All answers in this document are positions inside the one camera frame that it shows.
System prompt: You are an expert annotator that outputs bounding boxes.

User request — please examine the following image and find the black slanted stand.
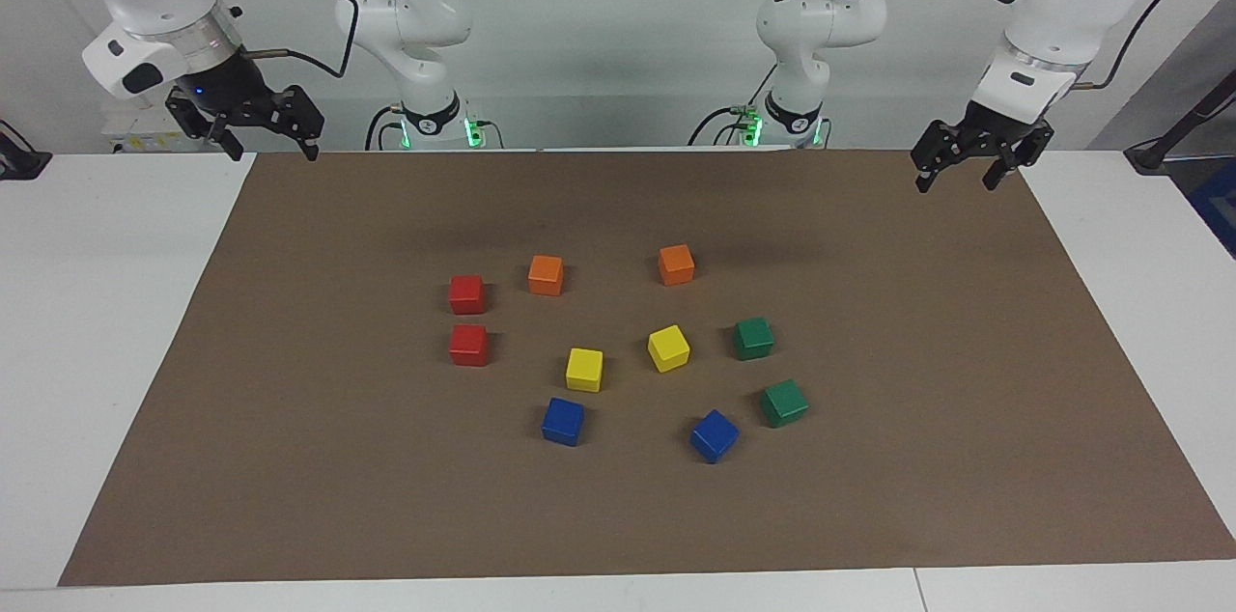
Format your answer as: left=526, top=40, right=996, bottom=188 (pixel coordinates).
left=1125, top=71, right=1236, bottom=175

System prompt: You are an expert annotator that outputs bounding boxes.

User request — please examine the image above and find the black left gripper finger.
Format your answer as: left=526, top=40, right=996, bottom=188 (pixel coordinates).
left=913, top=122, right=962, bottom=195
left=983, top=122, right=1055, bottom=191

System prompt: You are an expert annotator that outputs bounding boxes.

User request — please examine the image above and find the white box with yellow labels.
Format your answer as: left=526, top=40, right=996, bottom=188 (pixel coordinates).
left=101, top=100, right=194, bottom=154

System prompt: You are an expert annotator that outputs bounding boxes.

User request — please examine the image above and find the brown paper mat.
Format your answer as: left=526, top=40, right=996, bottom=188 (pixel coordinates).
left=58, top=149, right=1236, bottom=588

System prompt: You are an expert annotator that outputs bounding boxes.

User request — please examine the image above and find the black table clamp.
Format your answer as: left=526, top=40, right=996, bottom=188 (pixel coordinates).
left=0, top=120, right=52, bottom=181

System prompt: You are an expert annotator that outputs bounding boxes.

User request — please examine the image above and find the black left arm gripper cable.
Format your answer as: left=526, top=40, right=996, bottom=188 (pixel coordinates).
left=864, top=0, right=1187, bottom=92

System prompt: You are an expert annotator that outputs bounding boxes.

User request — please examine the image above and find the blue wooden cube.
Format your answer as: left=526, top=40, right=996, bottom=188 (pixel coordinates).
left=541, top=397, right=586, bottom=448
left=689, top=409, right=741, bottom=465

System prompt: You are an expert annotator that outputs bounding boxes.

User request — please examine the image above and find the red wooden cube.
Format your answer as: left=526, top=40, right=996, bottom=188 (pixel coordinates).
left=449, top=324, right=490, bottom=368
left=448, top=275, right=487, bottom=316

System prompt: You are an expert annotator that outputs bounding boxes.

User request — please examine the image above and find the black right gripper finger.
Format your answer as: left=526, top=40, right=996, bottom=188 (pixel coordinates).
left=282, top=85, right=324, bottom=159
left=166, top=91, right=244, bottom=161

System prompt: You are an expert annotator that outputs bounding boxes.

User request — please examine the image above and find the yellow wooden cube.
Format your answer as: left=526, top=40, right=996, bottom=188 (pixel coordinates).
left=565, top=348, right=604, bottom=394
left=647, top=324, right=691, bottom=374

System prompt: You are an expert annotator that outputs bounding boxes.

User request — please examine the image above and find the orange wooden cube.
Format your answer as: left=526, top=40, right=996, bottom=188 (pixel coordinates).
left=527, top=255, right=565, bottom=297
left=658, top=244, right=696, bottom=287

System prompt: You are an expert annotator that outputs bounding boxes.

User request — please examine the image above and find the green wooden cube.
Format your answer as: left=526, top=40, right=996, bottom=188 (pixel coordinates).
left=760, top=378, right=810, bottom=429
left=732, top=317, right=775, bottom=362

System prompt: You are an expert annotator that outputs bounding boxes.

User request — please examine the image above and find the black arm base cable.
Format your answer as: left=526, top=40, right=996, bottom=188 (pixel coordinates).
left=364, top=104, right=403, bottom=152
left=688, top=62, right=779, bottom=148

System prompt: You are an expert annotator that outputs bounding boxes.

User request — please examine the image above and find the blue crate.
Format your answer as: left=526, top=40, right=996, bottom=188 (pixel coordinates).
left=1186, top=158, right=1236, bottom=258

